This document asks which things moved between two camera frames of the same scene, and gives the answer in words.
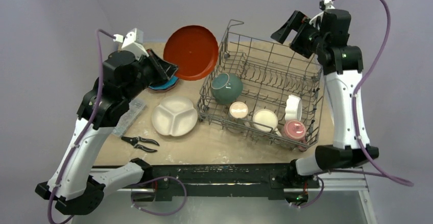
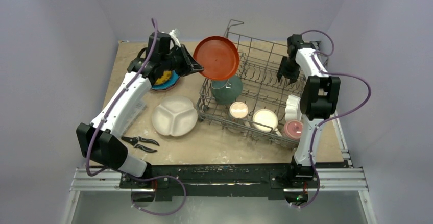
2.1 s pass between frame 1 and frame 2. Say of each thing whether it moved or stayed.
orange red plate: moved
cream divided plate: stayed
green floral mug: stayed
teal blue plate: stayed
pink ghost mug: stayed
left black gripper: moved
